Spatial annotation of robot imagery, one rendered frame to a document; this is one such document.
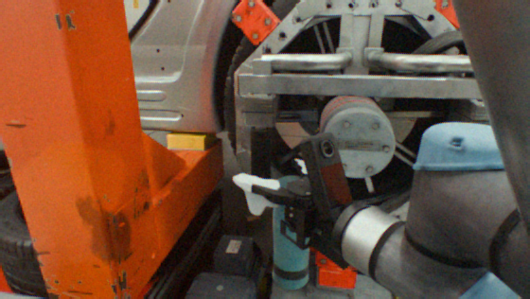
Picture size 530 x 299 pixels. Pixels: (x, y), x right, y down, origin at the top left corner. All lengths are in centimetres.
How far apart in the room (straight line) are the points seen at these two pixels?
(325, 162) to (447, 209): 17
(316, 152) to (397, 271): 16
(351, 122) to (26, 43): 52
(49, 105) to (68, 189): 14
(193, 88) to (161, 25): 21
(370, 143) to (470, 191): 34
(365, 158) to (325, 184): 22
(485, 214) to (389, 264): 13
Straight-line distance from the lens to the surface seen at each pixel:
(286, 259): 74
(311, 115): 83
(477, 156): 28
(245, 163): 77
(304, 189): 44
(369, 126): 58
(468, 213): 27
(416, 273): 34
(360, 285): 123
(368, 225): 37
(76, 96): 55
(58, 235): 69
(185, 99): 103
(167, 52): 106
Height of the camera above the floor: 104
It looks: 20 degrees down
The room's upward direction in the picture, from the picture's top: straight up
